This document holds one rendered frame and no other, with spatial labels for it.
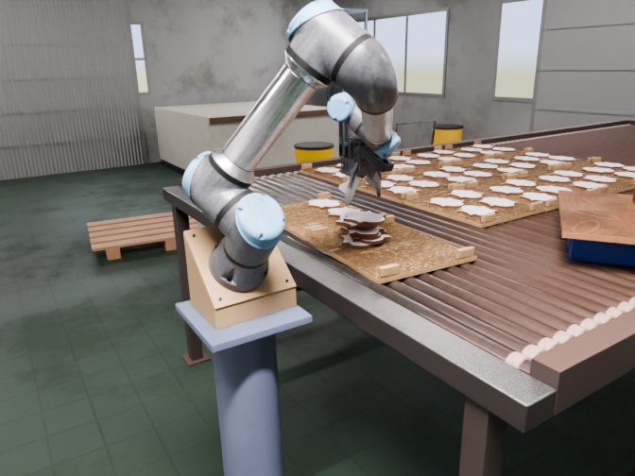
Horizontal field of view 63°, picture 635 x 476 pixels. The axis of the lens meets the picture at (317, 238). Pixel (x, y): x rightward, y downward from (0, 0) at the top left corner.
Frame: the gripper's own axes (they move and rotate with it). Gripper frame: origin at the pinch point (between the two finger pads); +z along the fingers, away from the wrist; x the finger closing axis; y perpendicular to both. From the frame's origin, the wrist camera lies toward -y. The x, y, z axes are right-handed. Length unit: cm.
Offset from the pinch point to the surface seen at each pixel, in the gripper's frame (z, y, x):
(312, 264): 14.8, 0.3, 22.1
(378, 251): 12.7, -9.6, 4.3
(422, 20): -99, 407, -556
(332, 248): 12.7, 2.1, 12.4
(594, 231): 2, -58, -26
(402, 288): 14.8, -28.9, 16.6
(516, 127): 43, 230, -528
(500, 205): 12, -10, -65
